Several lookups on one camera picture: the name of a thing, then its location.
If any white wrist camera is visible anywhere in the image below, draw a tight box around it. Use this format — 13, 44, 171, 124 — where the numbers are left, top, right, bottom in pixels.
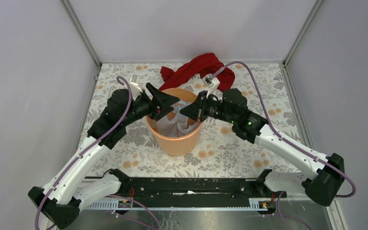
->
129, 75, 145, 99
202, 74, 220, 96

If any left aluminium frame post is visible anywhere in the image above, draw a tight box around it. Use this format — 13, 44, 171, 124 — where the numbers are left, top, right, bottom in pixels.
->
60, 0, 102, 69

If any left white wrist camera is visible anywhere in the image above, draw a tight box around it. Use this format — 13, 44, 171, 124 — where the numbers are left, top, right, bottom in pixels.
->
129, 75, 145, 99

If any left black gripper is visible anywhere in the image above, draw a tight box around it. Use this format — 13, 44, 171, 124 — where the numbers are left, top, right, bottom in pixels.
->
122, 82, 180, 127

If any metal front tray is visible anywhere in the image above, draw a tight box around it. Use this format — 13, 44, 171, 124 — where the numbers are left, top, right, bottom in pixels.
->
67, 195, 348, 230

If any aluminium frame post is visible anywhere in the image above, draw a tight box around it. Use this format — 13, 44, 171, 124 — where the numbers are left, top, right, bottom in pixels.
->
60, 0, 102, 69
283, 0, 324, 68

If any orange plastic trash bin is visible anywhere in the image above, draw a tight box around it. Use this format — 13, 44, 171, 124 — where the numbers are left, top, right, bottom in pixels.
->
146, 88, 203, 156

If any right aluminium frame post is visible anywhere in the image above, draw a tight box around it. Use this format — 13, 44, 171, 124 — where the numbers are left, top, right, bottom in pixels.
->
283, 0, 324, 68

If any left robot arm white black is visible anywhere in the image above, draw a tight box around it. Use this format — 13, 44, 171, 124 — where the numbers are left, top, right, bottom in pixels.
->
28, 83, 180, 230

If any red cloth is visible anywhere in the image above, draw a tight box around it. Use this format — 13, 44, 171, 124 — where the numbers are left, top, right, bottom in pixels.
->
159, 53, 235, 92

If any light blue plastic trash bag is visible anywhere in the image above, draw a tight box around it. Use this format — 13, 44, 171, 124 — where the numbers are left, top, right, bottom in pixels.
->
154, 101, 201, 138

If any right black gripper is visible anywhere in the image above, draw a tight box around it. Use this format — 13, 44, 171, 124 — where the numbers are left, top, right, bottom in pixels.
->
180, 91, 236, 125

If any floral patterned table mat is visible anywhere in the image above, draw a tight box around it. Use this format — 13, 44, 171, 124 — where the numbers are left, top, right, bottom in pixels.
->
80, 63, 300, 178

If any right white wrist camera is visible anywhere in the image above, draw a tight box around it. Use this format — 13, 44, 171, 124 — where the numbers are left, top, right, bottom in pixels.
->
202, 74, 220, 96

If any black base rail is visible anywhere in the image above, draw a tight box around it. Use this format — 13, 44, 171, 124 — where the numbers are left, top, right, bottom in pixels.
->
100, 176, 288, 209

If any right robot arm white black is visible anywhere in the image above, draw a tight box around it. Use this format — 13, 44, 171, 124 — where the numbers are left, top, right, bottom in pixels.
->
180, 89, 345, 207

